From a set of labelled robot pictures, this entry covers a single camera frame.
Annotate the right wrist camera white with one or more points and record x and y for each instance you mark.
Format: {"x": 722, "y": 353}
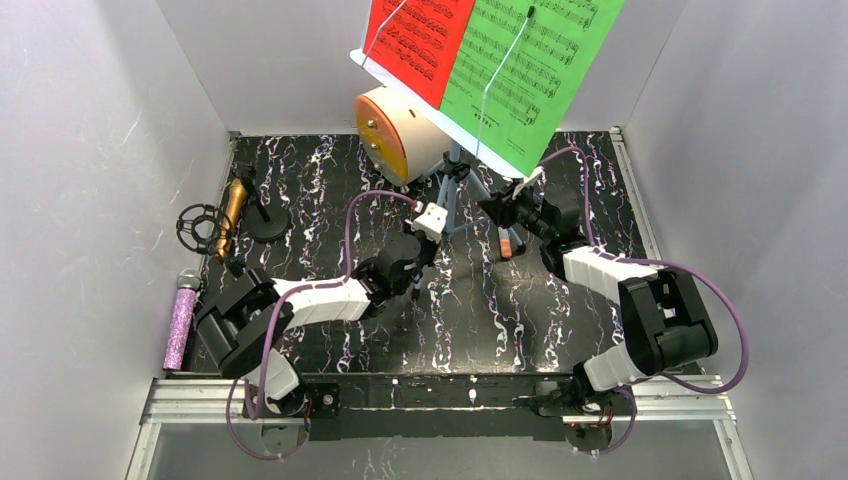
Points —
{"x": 533, "y": 177}

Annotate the green sheet music page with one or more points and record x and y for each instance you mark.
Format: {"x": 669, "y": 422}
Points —
{"x": 518, "y": 69}

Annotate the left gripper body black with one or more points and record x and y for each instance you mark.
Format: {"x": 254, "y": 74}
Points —
{"x": 424, "y": 250}

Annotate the gold microphone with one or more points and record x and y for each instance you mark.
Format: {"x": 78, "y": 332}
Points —
{"x": 236, "y": 197}

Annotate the aluminium frame rail base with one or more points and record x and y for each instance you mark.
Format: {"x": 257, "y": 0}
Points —
{"x": 436, "y": 427}

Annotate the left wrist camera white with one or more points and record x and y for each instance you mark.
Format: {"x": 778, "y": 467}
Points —
{"x": 431, "y": 221}

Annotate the round three-drawer storage box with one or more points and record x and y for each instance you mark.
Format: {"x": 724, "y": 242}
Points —
{"x": 402, "y": 144}

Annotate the purple glitter microphone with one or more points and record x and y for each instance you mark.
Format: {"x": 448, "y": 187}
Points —
{"x": 188, "y": 286}

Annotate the light blue music stand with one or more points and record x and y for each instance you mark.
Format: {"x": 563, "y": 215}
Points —
{"x": 497, "y": 77}

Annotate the red sheet music page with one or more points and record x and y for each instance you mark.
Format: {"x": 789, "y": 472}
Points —
{"x": 417, "y": 42}

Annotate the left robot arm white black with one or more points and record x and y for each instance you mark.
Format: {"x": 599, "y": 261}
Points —
{"x": 241, "y": 326}

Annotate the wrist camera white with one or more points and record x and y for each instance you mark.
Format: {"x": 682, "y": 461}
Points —
{"x": 431, "y": 221}
{"x": 533, "y": 177}

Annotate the orange white highlighter pen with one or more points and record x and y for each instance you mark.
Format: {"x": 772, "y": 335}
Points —
{"x": 505, "y": 244}

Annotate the black shock-mount tripod stand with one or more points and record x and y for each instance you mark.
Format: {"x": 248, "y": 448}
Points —
{"x": 201, "y": 227}

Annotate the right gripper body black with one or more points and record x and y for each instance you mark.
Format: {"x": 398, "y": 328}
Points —
{"x": 506, "y": 206}

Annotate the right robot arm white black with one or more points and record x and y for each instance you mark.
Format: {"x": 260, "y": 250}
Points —
{"x": 664, "y": 319}

